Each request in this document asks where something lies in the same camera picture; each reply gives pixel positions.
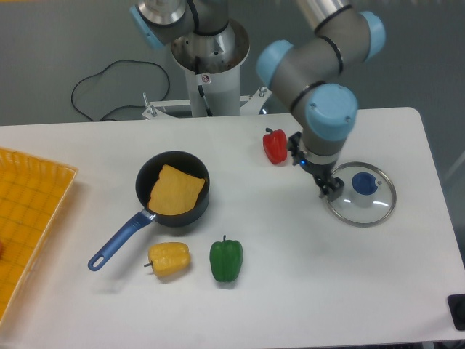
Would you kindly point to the yellow toast bread slice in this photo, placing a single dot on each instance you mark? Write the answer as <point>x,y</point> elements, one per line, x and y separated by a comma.
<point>174,192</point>

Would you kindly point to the black device at table edge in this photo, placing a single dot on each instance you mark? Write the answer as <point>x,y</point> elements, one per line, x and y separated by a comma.
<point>456,304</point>

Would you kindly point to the glass lid blue knob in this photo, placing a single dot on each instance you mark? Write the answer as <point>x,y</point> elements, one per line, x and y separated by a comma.
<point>368,197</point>

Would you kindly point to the green bell pepper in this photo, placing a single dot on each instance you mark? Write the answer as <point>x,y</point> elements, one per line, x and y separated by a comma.
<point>226,259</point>

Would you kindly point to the yellow woven basket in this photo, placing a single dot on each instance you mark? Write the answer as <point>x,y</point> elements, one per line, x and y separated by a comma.
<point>32,192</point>

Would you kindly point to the red bell pepper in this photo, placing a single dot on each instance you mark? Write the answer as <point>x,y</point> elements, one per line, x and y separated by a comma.
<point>274,144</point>

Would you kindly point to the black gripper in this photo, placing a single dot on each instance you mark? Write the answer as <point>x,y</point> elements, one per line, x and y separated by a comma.
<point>320,167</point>

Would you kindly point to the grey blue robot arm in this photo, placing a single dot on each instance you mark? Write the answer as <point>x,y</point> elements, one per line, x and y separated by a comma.
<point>300,77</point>

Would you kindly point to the black saucepan blue handle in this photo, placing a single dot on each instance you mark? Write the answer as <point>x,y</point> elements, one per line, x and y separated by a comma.
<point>146,178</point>

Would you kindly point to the yellow bell pepper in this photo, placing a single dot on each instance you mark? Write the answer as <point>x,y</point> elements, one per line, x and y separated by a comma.
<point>168,258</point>

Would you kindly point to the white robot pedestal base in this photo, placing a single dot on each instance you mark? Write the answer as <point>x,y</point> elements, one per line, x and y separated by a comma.
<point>212,67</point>

